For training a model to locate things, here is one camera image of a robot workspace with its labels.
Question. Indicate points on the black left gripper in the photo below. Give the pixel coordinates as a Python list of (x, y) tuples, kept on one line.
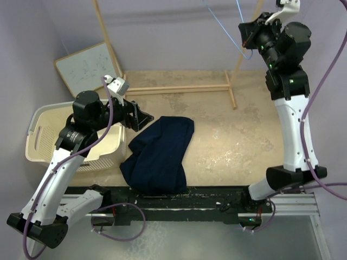
[(139, 118)]

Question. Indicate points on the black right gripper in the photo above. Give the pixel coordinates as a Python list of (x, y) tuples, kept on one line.
[(251, 30)]

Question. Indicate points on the navy blue t shirt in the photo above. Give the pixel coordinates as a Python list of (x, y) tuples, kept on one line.
[(155, 165)]

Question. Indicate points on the light blue wire hanger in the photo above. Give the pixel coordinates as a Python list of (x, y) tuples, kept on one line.
[(238, 46)]

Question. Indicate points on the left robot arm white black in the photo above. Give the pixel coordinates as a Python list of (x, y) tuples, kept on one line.
[(43, 219)]

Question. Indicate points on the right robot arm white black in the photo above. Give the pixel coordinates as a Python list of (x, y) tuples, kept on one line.
[(282, 49)]

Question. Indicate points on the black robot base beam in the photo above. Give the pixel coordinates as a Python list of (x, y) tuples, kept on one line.
[(225, 204)]

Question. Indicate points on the wooden clothes rack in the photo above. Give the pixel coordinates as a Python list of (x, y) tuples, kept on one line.
[(172, 89)]

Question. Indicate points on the cream plastic laundry basket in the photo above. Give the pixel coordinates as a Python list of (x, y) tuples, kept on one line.
[(44, 130)]

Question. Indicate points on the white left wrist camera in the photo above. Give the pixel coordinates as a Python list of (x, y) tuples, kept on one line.
[(117, 87)]

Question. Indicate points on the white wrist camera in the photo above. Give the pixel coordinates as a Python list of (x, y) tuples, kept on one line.
[(287, 9), (117, 87)]

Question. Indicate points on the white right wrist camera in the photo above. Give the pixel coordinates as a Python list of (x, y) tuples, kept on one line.
[(287, 9)]

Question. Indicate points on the small whiteboard wooden frame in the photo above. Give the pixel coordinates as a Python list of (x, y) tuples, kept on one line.
[(82, 70)]

